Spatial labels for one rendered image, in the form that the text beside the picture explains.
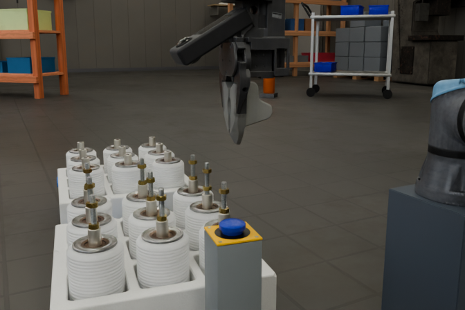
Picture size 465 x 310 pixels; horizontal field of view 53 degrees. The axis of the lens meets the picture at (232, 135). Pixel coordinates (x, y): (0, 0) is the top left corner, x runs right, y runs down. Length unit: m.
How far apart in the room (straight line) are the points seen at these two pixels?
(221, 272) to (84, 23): 10.99
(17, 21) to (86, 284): 5.24
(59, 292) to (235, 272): 0.32
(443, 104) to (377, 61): 7.52
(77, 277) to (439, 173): 0.68
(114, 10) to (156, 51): 1.38
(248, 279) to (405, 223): 0.41
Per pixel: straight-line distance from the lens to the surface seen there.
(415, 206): 0.98
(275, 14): 0.67
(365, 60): 8.68
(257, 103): 0.66
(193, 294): 0.85
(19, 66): 5.97
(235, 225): 0.70
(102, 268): 0.84
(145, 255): 0.85
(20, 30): 5.89
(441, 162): 0.97
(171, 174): 1.38
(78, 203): 1.07
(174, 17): 12.15
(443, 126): 0.96
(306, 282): 1.26
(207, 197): 0.99
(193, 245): 1.00
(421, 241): 0.99
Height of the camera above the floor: 0.59
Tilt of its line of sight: 11 degrees down
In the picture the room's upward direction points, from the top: straight up
